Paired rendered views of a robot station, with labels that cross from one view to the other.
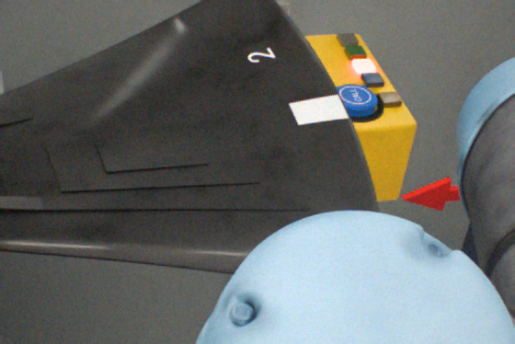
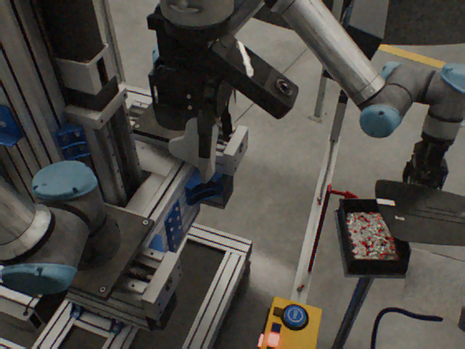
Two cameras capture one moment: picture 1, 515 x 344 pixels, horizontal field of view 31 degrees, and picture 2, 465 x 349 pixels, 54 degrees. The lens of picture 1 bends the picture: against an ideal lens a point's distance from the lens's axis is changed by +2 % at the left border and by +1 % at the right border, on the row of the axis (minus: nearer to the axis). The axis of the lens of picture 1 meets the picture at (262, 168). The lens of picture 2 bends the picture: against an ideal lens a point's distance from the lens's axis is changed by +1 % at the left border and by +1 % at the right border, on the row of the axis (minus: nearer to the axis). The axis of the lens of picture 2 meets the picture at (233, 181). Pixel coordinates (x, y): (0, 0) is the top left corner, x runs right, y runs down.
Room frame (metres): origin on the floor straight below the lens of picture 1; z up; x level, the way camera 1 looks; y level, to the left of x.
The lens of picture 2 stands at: (1.09, 0.06, 1.91)
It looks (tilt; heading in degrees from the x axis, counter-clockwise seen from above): 48 degrees down; 216
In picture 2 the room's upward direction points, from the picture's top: straight up
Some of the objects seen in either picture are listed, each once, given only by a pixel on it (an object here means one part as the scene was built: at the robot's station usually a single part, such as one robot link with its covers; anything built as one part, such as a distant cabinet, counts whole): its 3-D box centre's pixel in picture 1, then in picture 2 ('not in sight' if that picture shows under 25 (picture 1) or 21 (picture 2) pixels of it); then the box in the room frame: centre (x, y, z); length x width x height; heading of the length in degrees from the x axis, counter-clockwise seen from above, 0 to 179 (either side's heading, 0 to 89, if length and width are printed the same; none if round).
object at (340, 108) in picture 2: not in sight; (339, 117); (-0.04, -0.33, 0.96); 0.03 x 0.03 x 0.20; 19
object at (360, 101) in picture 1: (353, 101); (295, 316); (0.70, -0.07, 1.08); 0.04 x 0.04 x 0.02
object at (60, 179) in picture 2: not in sight; (69, 198); (0.81, -0.56, 1.20); 0.13 x 0.12 x 0.14; 32
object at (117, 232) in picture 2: not in sight; (84, 228); (0.80, -0.56, 1.09); 0.15 x 0.15 x 0.10
